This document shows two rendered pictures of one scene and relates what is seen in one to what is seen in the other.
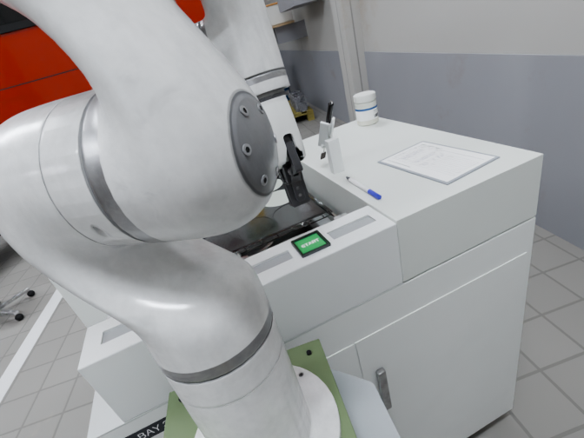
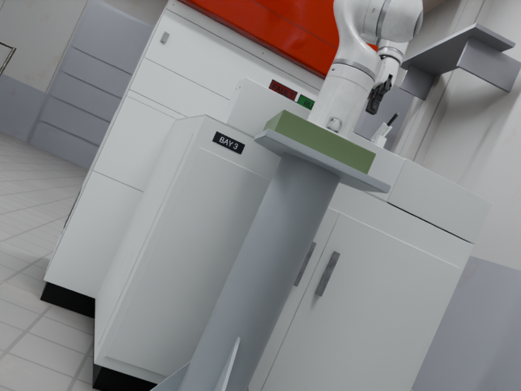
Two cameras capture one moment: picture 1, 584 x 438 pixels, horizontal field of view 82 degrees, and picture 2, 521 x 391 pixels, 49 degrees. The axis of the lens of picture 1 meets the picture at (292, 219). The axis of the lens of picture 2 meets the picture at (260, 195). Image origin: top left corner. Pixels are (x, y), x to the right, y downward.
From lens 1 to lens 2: 139 cm
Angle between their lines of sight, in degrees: 30
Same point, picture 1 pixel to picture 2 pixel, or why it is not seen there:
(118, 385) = (247, 102)
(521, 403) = not seen: outside the picture
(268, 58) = (402, 47)
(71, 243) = (359, 10)
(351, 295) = not seen: hidden behind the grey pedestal
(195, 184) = (409, 12)
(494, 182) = (460, 191)
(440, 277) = (405, 223)
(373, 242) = (389, 157)
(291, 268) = not seen: hidden behind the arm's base
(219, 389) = (357, 74)
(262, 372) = (367, 86)
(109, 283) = (353, 27)
